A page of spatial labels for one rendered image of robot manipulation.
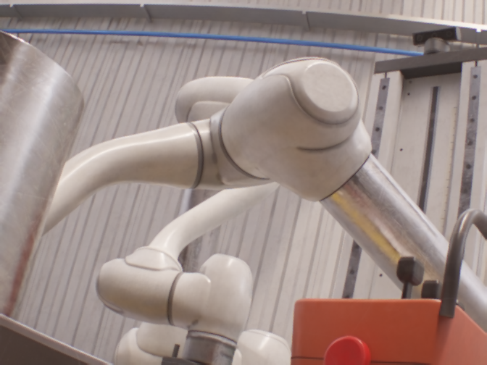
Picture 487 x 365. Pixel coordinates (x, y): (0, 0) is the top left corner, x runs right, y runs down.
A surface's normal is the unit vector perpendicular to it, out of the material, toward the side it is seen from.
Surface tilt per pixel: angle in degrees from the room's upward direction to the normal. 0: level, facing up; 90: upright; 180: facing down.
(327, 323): 97
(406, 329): 97
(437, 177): 90
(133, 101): 90
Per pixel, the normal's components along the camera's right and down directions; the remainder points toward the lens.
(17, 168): 0.85, -0.03
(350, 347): -0.55, -0.46
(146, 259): -0.04, -0.82
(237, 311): 0.59, -0.18
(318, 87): 0.36, -0.36
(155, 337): -0.33, -0.38
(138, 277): -0.14, -0.59
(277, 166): -0.52, 0.68
